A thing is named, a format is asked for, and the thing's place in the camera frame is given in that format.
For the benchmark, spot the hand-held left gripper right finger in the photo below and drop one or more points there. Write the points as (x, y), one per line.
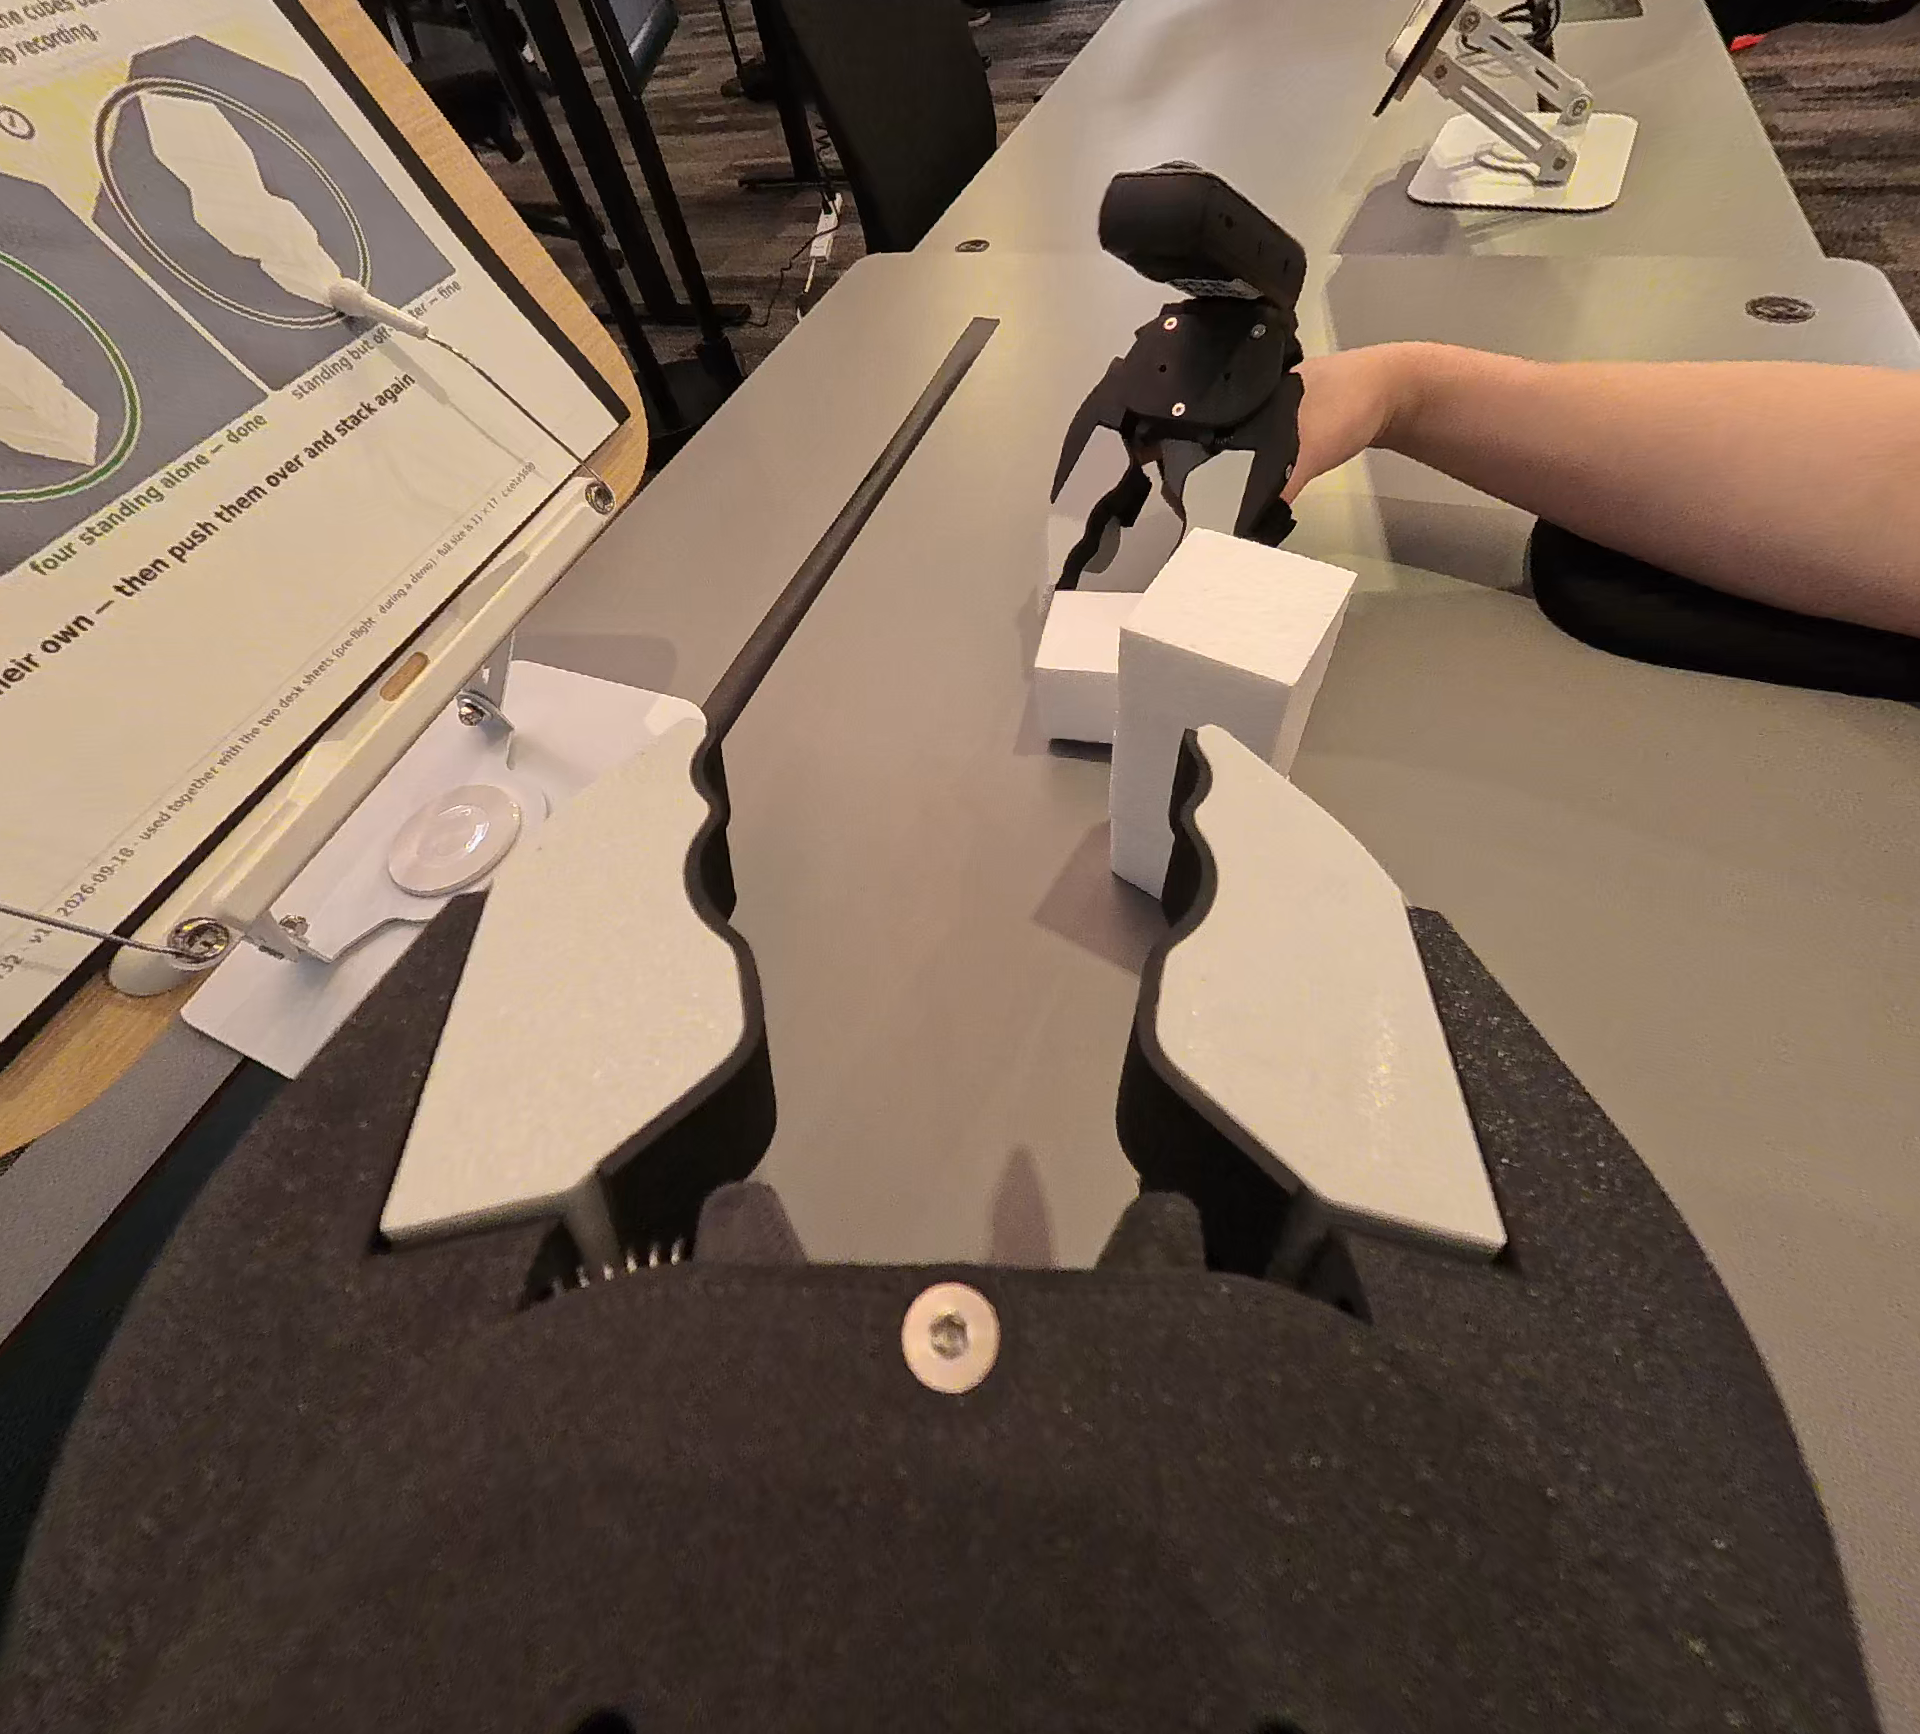
(1319, 1015)

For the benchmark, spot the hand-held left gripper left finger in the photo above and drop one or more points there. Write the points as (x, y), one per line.
(585, 1015)

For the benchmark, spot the printed instruction sheet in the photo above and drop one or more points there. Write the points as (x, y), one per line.
(224, 564)

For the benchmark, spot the black wrist rest pad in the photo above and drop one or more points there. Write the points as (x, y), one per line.
(1725, 624)

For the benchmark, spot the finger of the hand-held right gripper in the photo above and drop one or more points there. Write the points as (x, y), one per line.
(1103, 519)
(1259, 483)

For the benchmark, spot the black office chair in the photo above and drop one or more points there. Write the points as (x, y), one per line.
(839, 9)

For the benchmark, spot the person's right hand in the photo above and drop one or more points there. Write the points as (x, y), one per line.
(1350, 407)

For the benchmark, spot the person's right forearm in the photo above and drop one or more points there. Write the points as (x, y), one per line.
(1650, 460)

